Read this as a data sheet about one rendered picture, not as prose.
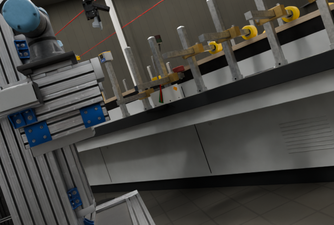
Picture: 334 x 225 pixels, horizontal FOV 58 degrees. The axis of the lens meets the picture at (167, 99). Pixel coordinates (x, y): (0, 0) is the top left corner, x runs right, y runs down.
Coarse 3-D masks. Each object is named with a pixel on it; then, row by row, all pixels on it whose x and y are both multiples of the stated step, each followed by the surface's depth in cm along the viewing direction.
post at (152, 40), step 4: (152, 36) 197; (148, 40) 198; (152, 40) 195; (152, 44) 196; (156, 44) 197; (152, 48) 197; (156, 48) 196; (152, 52) 198; (156, 52) 195; (156, 56) 196; (160, 56) 197; (156, 60) 197; (160, 60) 196; (160, 64) 196; (164, 64) 198; (160, 68) 196; (164, 68) 197; (160, 72) 197; (164, 72) 196; (164, 76) 196; (168, 84) 196
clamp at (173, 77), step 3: (168, 75) 192; (171, 75) 190; (174, 75) 191; (177, 75) 193; (171, 78) 191; (174, 78) 190; (177, 78) 193; (168, 81) 193; (171, 81) 192; (162, 84) 197; (165, 84) 196
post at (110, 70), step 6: (108, 66) 230; (108, 72) 232; (114, 78) 231; (114, 84) 231; (114, 90) 232; (120, 90) 233; (120, 96) 231; (120, 108) 233; (126, 108) 232; (126, 114) 230
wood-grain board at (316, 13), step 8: (304, 16) 153; (312, 16) 150; (288, 24) 158; (296, 24) 156; (264, 32) 168; (248, 40) 175; (256, 40) 172; (232, 48) 182; (216, 56) 191; (200, 64) 200
